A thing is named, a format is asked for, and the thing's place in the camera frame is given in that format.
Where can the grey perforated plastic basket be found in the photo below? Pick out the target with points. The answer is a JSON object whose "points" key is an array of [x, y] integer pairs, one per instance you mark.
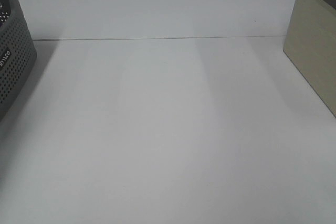
{"points": [[18, 53]]}

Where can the beige bin with grey rim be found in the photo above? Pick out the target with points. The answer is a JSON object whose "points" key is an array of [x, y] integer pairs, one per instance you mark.
{"points": [[310, 45]]}

